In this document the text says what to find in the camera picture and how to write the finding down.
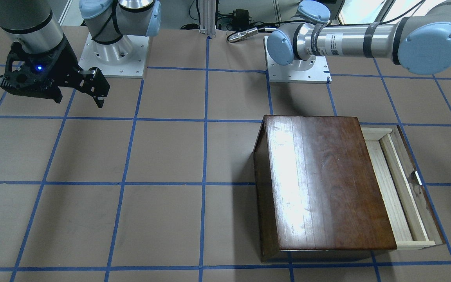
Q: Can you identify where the light wood drawer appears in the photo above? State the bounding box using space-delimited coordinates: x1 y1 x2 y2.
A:
361 126 446 250

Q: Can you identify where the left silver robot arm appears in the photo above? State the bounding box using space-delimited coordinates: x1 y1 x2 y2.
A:
265 0 451 75

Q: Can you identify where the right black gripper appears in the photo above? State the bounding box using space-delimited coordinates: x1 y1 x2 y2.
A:
48 37 110 108

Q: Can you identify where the black power adapter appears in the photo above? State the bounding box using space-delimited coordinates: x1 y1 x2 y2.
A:
231 9 249 29

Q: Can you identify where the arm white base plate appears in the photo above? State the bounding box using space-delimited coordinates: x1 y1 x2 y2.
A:
79 34 151 78
264 36 332 83

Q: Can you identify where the black cable bundle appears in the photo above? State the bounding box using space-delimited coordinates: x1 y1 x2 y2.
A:
180 0 300 32

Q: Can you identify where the dark wooden drawer cabinet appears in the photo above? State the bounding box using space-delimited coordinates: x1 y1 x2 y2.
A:
253 115 397 262

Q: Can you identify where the aluminium frame post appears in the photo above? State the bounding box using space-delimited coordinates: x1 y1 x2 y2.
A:
196 0 218 39

